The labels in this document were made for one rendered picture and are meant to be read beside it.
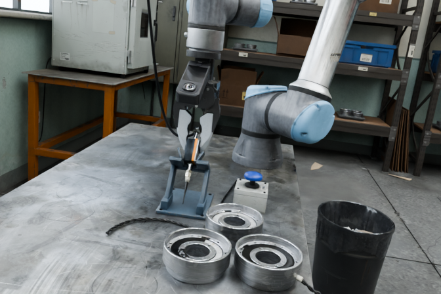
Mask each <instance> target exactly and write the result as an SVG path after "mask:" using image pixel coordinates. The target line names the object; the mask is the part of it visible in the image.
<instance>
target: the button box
mask: <svg viewBox="0 0 441 294"><path fill-rule="evenodd" d="M249 183H250V180H245V179H240V178H238V179H237V182H236V186H235V189H234V199H233V203H237V204H241V205H246V206H248V207H252V208H254V209H256V210H257V211H258V212H260V213H261V214H265V210H266V202H267V196H268V183H266V182H258V181H257V182H255V185H250V184H249Z"/></svg>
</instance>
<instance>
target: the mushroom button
mask: <svg viewBox="0 0 441 294"><path fill-rule="evenodd" d="M244 178H245V179H247V180H250V183H249V184H250V185H255V182H257V181H261V180H262V179H263V176H262V175H261V174H260V173H258V172H254V171H248V172H246V173H245V174H244Z"/></svg>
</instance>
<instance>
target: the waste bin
mask: <svg viewBox="0 0 441 294"><path fill-rule="evenodd" d="M345 227H349V228H350V229H348V228H345ZM355 229H358V230H364V231H367V232H371V233H365V232H359V231H355ZM394 231H395V224H394V222H393V221H392V220H391V219H390V218H389V217H388V216H386V215H385V214H384V213H382V212H380V211H379V210H377V209H374V208H372V207H370V206H367V205H363V204H361V203H356V202H352V201H342V200H333V201H326V202H323V203H321V204H320V205H319V207H318V218H317V223H316V243H315V249H314V262H313V268H312V283H313V287H314V290H315V291H319V292H320V293H321V294H374V291H375V288H376V285H377V281H378V279H379V275H380V272H381V269H382V266H383V262H384V259H385V255H386V254H387V251H388V248H389V245H390V242H391V239H392V235H393V234H394Z"/></svg>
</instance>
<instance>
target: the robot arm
mask: <svg viewBox="0 0 441 294"><path fill-rule="evenodd" d="M364 1H367V0H325V3H324V7H323V9H322V12H321V15H320V18H319V21H318V23H317V26H316V29H315V31H314V35H313V37H312V40H311V42H310V46H309V48H308V51H307V54H306V57H305V59H304V62H303V66H302V68H301V71H300V74H299V77H298V79H297V80H296V81H295V82H293V83H291V84H289V88H288V89H287V87H286V86H276V85H251V86H249V87H248V88H247V91H246V96H245V99H244V100H245V105H244V111H243V121H242V126H241V135H240V137H239V139H238V141H237V143H236V145H235V147H234V150H233V152H232V160H233V161H234V162H236V163H237V164H240V165H243V166H245V167H250V168H254V169H278V168H280V167H281V166H282V163H283V154H282V147H281V142H280V136H281V135H282V136H285V137H288V138H291V139H293V140H295V141H297V142H304V143H307V144H314V143H316V142H319V141H320V140H321V139H323V138H324V137H325V136H326V135H327V134H328V132H329V131H330V129H331V127H332V125H333V122H334V119H335V116H334V113H335V110H334V108H333V106H332V105H331V104H330V102H331V99H332V97H331V95H330V93H329V87H330V85H331V82H332V79H333V76H334V74H335V70H336V68H337V65H338V63H339V59H340V57H341V54H342V51H343V49H344V46H345V43H346V41H347V37H348V34H349V32H350V29H351V26H352V23H353V21H354V17H355V16H356V12H357V10H358V7H359V4H360V3H363V2H364ZM186 8H187V11H188V14H189V15H188V32H185V33H184V36H185V37H187V40H186V46H187V47H188V48H189V49H187V50H186V55H187V56H191V57H195V61H192V60H190V61H189V63H188V65H187V67H186V69H185V71H184V73H183V75H182V78H181V80H180V82H179V84H178V87H177V89H176V100H175V103H174V106H173V115H174V119H175V125H176V128H177V133H178V137H179V140H180V143H181V145H182V147H183V149H184V151H185V149H186V143H187V142H186V141H187V140H188V135H189V133H190V131H189V124H190V123H191V121H192V118H193V115H192V114H191V113H190V112H189V110H190V109H192V108H201V110H202V111H203V112H205V111H206V109H207V108H208V111H207V113H205V114H203V115H202V116H201V117H200V125H201V129H202V131H201V134H200V138H201V141H200V144H199V153H202V152H203V151H204V150H205V149H206V147H207V146H208V144H209V141H210V140H211V137H212V135H213V132H214V130H215V127H216V125H217V122H218V120H219V117H220V114H221V107H220V106H219V100H220V98H219V89H220V83H221V81H217V80H213V72H214V65H215V60H220V59H221V52H220V51H222V50H223V43H224V30H225V24H228V25H235V26H248V27H250V28H254V27H255V28H261V27H263V26H265V25H267V24H268V22H269V21H270V19H271V17H272V12H273V4H272V0H187V4H186ZM198 28H201V29H198ZM204 29H205V30H204ZM216 30H217V31H216ZM216 93H217V96H216Z"/></svg>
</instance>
